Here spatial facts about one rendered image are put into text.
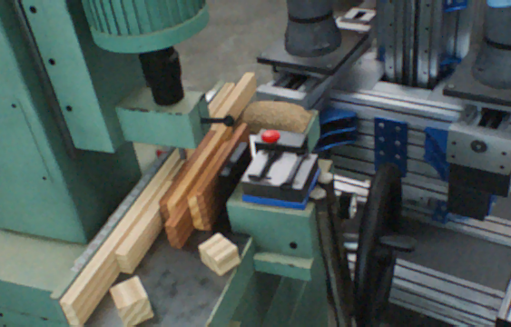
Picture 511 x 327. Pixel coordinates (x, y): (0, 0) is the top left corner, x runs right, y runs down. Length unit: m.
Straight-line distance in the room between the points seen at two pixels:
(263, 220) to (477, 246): 1.10
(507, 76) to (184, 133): 0.76
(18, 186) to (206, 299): 0.45
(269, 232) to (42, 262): 0.45
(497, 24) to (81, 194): 0.91
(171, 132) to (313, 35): 0.69
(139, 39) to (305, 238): 0.38
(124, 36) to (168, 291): 0.37
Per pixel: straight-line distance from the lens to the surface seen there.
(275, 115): 1.20
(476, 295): 1.81
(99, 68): 1.01
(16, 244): 1.29
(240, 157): 1.00
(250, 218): 0.97
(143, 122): 1.04
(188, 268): 0.96
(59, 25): 0.98
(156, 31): 0.89
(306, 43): 1.63
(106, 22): 0.90
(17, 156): 1.14
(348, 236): 1.08
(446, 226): 2.00
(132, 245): 0.97
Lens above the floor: 1.57
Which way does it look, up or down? 37 degrees down
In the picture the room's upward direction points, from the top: 9 degrees counter-clockwise
